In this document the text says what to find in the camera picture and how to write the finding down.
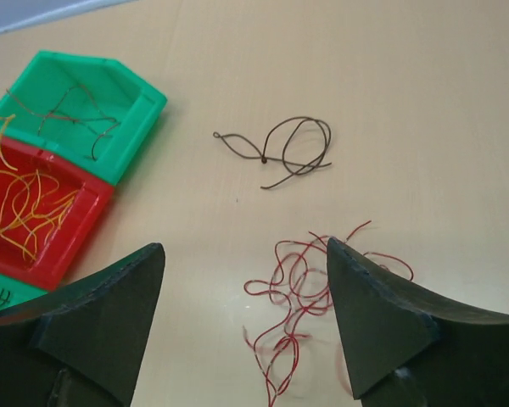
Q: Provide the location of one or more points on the far green plastic bin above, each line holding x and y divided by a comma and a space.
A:
92, 111

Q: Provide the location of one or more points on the aluminium table edge frame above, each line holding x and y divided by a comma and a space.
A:
19, 14

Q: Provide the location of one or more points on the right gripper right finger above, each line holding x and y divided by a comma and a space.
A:
405, 345

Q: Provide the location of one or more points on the near green plastic bin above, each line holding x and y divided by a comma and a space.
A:
13, 292

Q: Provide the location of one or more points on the red plastic bin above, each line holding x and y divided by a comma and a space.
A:
48, 209

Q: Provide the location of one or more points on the green plastic bin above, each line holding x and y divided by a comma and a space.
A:
92, 111
13, 292

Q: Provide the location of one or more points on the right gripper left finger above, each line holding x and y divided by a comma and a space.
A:
83, 344

